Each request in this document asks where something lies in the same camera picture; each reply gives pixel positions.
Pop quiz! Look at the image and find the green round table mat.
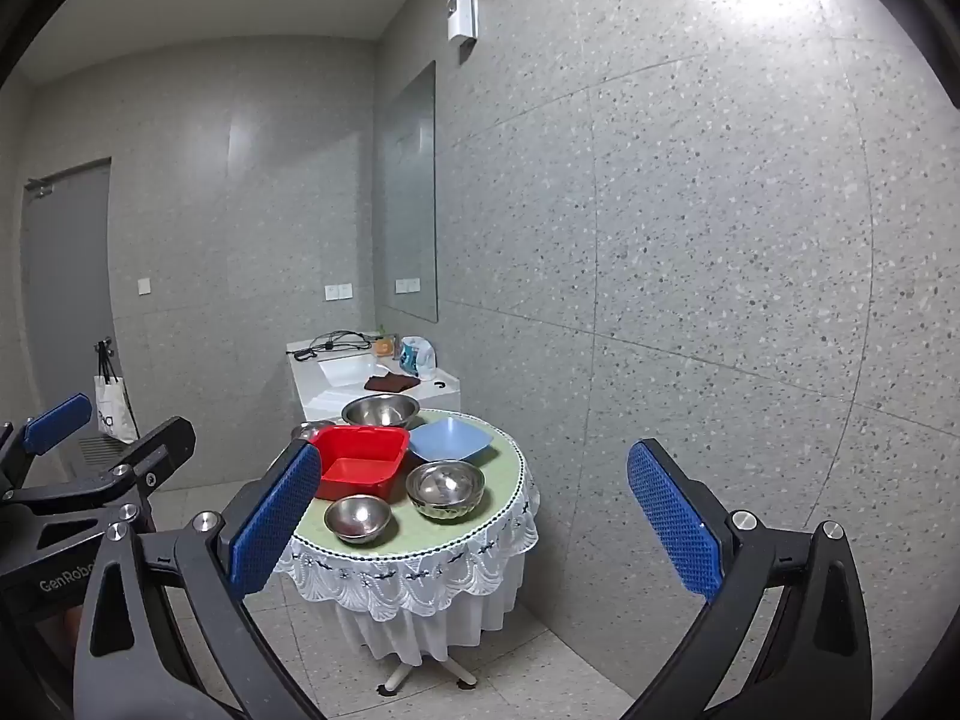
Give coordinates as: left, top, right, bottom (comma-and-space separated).
289, 410, 526, 560

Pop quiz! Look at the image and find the white sink counter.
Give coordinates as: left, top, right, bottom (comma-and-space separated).
286, 334, 461, 425

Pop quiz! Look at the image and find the deep stainless steel bowl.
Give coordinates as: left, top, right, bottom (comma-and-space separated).
406, 460, 486, 521

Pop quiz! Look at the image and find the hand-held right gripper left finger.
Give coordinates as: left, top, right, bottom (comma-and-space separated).
73, 439, 323, 720

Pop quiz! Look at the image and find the large stainless steel bowl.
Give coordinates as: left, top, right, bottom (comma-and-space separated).
342, 394, 421, 428

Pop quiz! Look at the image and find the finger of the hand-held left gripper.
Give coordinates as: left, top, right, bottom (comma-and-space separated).
0, 393, 92, 492
0, 416, 197, 522

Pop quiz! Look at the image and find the blue square plastic bowl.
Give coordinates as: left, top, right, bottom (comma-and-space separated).
409, 420, 496, 464

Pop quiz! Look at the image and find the wall mirror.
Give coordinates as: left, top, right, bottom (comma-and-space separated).
377, 60, 438, 323

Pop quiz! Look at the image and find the black cable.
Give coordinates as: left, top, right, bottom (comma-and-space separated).
294, 330, 374, 361

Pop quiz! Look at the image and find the blue white plastic bag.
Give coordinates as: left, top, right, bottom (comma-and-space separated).
400, 336, 436, 381

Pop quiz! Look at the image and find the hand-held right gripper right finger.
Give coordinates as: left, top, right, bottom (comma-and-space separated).
626, 439, 875, 720

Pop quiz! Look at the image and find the grey door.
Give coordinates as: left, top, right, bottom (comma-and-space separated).
21, 157, 125, 496

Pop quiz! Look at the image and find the red plastic basin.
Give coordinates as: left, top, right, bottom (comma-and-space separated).
309, 425, 411, 502

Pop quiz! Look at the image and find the round table with lace cloth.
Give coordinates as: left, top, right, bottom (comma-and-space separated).
271, 409, 541, 668

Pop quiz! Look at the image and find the white table base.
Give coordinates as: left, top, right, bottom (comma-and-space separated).
377, 645, 477, 693

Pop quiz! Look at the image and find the white tote bag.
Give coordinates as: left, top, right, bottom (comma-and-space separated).
94, 373, 140, 443

